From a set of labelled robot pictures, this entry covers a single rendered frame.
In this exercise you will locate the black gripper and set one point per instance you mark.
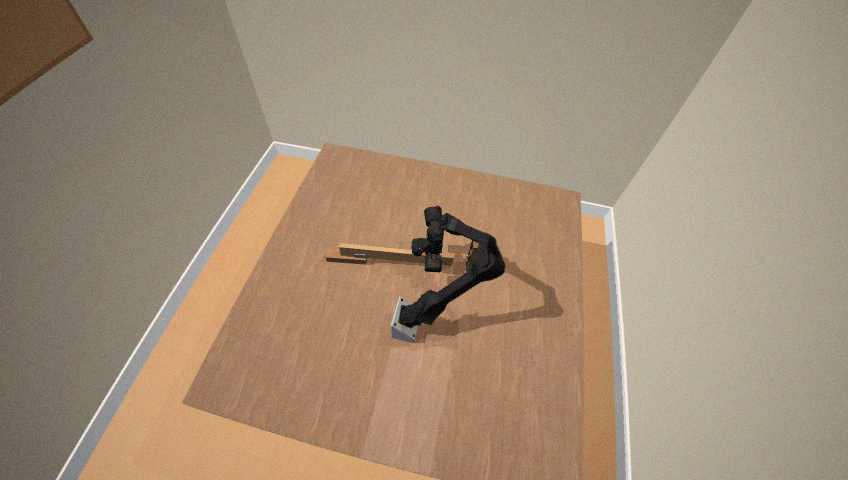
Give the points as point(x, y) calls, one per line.
point(433, 261)

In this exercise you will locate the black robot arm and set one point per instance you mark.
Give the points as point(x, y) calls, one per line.
point(487, 267)

